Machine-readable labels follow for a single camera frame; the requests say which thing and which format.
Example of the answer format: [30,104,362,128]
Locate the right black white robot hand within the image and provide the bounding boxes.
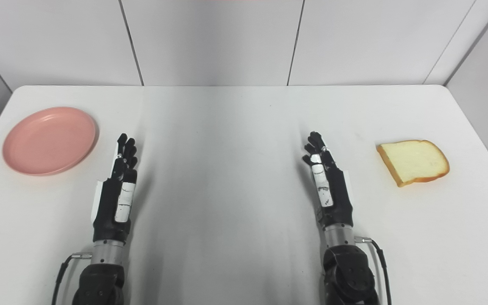
[302,131,354,228]

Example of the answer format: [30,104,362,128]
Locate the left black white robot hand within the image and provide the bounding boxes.
[91,133,139,244]

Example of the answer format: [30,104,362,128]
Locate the slice of bread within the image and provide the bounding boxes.
[376,139,450,188]

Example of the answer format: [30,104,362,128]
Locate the pink round plate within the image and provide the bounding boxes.
[2,106,99,176]

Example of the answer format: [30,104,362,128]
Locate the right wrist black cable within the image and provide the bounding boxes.
[354,236,393,305]

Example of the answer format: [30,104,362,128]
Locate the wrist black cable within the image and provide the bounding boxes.
[354,236,393,305]
[52,252,93,305]

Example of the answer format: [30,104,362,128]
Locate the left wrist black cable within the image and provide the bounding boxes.
[52,252,93,305]

